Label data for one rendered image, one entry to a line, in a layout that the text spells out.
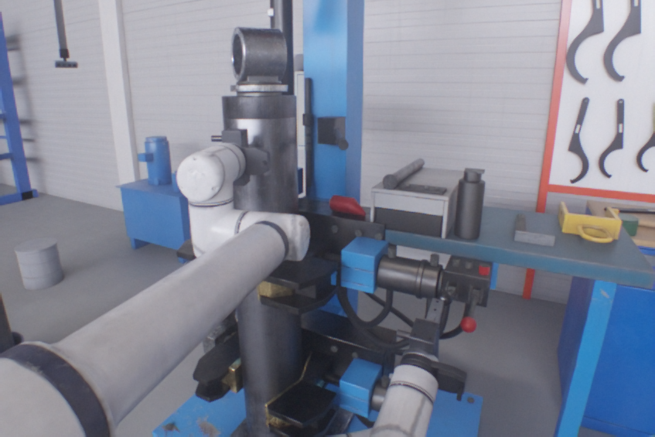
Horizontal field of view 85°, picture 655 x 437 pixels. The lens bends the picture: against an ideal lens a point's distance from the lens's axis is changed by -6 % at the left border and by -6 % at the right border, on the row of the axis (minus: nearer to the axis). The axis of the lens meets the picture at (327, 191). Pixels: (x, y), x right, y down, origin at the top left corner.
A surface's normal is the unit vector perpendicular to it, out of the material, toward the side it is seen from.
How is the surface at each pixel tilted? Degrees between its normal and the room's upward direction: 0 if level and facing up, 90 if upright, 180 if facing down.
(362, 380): 0
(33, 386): 27
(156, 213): 90
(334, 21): 90
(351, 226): 90
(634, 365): 90
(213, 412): 0
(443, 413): 0
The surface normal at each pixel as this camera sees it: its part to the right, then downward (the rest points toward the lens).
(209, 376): 0.00, -0.97
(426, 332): -0.15, -0.83
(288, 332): 0.68, 0.19
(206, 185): -0.07, 0.22
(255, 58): 0.44, 0.46
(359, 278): -0.45, 0.23
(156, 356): 0.95, -0.16
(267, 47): 0.45, 0.08
